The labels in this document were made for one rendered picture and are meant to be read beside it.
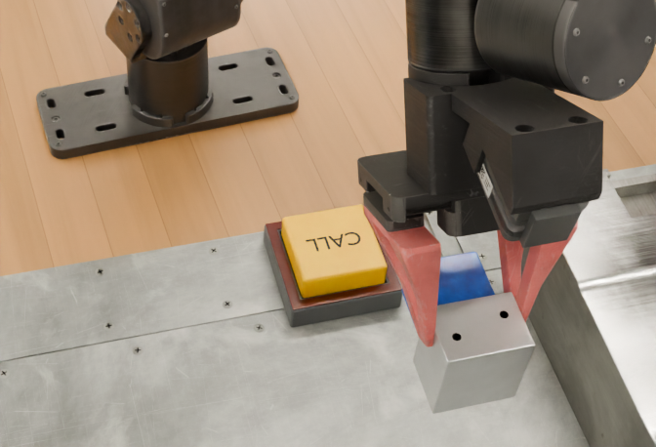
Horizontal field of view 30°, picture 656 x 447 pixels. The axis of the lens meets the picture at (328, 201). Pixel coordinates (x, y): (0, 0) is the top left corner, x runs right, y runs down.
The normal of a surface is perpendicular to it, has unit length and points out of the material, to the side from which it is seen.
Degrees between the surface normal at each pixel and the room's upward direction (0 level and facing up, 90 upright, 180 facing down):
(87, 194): 0
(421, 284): 84
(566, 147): 62
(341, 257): 0
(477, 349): 2
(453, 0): 66
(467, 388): 92
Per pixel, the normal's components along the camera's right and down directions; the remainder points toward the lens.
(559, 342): -0.96, 0.16
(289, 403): 0.07, -0.66
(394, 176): -0.07, -0.93
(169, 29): 0.59, 0.60
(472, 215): 0.28, 0.34
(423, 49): -0.79, 0.27
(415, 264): 0.28, 0.66
